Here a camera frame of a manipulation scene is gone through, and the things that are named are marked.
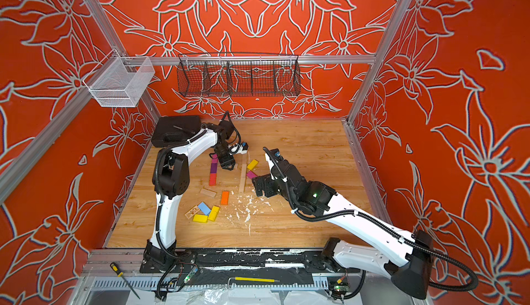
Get purple block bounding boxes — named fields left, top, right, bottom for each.
left=210, top=163, right=218, bottom=175

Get yellow block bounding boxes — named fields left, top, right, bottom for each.
left=193, top=215, right=208, bottom=224
left=207, top=206, right=220, bottom=222
left=247, top=159, right=259, bottom=171

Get red block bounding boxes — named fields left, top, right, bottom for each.
left=208, top=173, right=217, bottom=186

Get orange block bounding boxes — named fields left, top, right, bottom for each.
left=220, top=191, right=230, bottom=206

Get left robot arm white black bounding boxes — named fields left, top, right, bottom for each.
left=144, top=112, right=248, bottom=270

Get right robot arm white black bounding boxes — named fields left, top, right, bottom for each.
left=252, top=148, right=479, bottom=299

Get black plastic tool case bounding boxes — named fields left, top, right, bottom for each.
left=151, top=115, right=202, bottom=148

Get blue block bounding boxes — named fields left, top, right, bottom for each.
left=197, top=202, right=211, bottom=216

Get printed wooden block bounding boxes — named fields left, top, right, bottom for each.
left=185, top=206, right=201, bottom=219

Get yellow pencil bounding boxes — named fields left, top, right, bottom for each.
left=234, top=277, right=276, bottom=283

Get white mesh basket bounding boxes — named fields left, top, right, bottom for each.
left=81, top=49, right=155, bottom=108

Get yellow black screwdriver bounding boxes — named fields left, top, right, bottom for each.
left=110, top=262, right=141, bottom=299

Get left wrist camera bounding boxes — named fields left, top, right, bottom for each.
left=229, top=142, right=248, bottom=155

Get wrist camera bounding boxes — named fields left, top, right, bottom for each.
left=229, top=142, right=248, bottom=155
left=263, top=147, right=286, bottom=179

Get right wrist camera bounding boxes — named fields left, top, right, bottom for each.
left=263, top=147, right=286, bottom=179

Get black wire basket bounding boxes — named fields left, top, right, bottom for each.
left=176, top=53, right=302, bottom=98

